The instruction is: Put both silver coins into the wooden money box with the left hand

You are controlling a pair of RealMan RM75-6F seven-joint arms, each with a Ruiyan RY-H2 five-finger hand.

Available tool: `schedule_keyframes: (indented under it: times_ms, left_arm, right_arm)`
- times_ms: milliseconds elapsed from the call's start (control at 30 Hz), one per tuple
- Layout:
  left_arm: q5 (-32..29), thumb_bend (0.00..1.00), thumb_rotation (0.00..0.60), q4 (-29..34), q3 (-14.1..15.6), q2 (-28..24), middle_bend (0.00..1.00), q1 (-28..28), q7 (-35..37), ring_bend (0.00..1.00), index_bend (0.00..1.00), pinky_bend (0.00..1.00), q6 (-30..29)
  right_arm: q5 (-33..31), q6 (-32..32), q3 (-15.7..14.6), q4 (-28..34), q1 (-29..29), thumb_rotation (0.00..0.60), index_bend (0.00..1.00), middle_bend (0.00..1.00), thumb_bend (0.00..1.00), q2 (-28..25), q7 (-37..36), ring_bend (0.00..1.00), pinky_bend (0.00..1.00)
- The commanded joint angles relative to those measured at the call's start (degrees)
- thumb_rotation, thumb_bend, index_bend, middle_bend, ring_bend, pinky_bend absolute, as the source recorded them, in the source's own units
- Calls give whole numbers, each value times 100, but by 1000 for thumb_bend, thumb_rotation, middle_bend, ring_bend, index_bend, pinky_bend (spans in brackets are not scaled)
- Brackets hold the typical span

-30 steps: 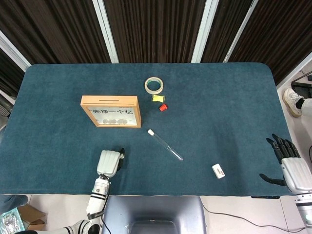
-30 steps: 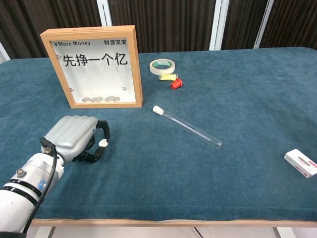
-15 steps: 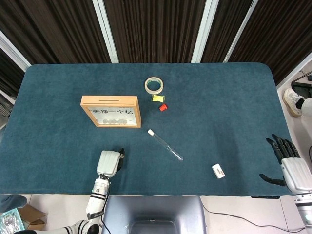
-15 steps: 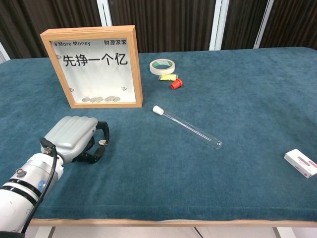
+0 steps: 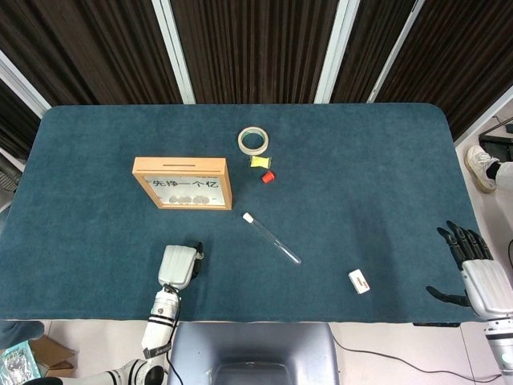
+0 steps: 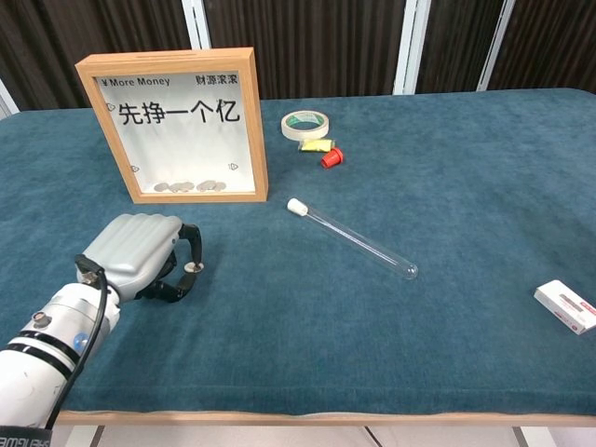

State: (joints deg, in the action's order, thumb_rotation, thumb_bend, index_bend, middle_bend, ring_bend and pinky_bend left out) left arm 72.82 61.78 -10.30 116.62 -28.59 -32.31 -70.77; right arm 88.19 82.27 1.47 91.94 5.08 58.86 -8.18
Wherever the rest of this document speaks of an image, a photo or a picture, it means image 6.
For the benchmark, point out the wooden frame coin bank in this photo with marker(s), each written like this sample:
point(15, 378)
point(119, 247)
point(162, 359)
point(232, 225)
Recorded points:
point(177, 139)

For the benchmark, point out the glass test tube white stopper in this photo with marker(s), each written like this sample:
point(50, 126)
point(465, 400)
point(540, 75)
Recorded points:
point(298, 207)

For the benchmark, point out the small white red box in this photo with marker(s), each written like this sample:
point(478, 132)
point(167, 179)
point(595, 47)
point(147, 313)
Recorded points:
point(565, 305)

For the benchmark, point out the red plastic stopper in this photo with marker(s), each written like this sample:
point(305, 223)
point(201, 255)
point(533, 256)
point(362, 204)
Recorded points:
point(331, 158)

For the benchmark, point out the metal table leg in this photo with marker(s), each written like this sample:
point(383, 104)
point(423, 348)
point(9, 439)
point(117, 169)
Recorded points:
point(98, 437)
point(520, 437)

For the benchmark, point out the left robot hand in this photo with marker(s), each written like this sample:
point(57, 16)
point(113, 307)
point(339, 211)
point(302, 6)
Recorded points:
point(135, 251)

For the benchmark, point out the teal table cloth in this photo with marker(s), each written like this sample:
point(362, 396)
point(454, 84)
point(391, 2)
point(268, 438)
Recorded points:
point(326, 335)

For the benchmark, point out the small yellow packet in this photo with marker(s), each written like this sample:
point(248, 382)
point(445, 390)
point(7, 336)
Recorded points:
point(314, 145)

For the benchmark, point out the beige masking tape roll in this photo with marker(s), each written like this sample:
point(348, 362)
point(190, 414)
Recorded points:
point(287, 128)

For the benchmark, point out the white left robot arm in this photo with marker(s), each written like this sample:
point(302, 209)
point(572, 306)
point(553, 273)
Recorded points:
point(32, 368)

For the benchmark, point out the white partition post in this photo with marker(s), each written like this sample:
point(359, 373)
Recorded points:
point(7, 100)
point(412, 46)
point(498, 46)
point(195, 23)

